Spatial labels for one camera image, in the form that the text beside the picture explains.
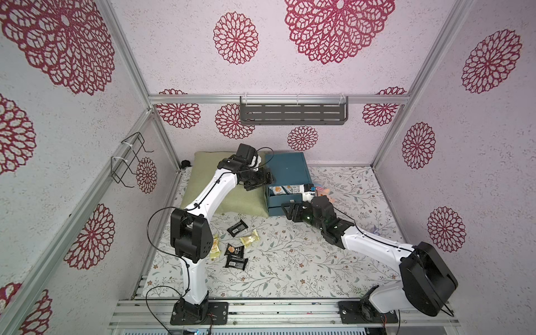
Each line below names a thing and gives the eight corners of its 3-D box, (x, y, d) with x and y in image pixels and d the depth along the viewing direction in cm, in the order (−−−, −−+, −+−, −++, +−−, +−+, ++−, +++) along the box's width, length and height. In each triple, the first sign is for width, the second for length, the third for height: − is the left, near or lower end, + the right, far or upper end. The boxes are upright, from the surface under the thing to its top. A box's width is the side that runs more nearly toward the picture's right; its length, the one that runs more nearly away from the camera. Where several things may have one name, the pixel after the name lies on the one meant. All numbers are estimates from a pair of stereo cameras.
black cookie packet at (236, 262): (224, 267, 86) (223, 265, 85) (228, 255, 90) (227, 253, 88) (245, 270, 85) (245, 269, 84) (248, 259, 89) (248, 257, 87)
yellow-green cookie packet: (245, 248, 91) (244, 246, 89) (240, 239, 94) (239, 236, 92) (260, 240, 94) (260, 237, 92) (255, 231, 97) (255, 229, 95)
